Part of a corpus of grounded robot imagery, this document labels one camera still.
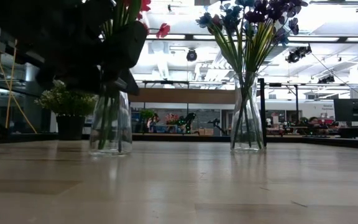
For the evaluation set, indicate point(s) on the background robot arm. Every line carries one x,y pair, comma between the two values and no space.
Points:
188,121
216,126

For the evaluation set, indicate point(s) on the wooden shelf black legs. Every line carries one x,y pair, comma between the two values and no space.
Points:
179,95

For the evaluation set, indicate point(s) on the black track light cluster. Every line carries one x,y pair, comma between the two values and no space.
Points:
326,79
297,55

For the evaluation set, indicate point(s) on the purple artificial flower bunch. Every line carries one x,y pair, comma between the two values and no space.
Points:
278,9

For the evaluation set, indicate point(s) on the background black rig frame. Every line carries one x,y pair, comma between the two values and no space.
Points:
166,82

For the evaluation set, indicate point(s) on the person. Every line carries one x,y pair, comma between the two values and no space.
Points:
314,121

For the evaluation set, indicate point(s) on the black computer monitor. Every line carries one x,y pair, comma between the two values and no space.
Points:
353,109

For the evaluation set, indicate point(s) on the red flower bunch thin stems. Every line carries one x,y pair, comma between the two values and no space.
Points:
163,30

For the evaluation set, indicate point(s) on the clear glass vase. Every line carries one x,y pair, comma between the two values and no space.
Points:
255,133
123,124

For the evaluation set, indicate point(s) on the potted plant white blossoms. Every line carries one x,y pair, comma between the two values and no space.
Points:
70,102

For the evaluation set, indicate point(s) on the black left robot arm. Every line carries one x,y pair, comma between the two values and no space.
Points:
11,18

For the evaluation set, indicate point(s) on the round black ceiling spotlight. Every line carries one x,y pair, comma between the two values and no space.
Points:
191,55

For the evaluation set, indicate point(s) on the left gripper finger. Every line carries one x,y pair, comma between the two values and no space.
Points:
128,82
126,46

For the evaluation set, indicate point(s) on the blue artificial flower bunch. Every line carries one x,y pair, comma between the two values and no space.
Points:
205,20

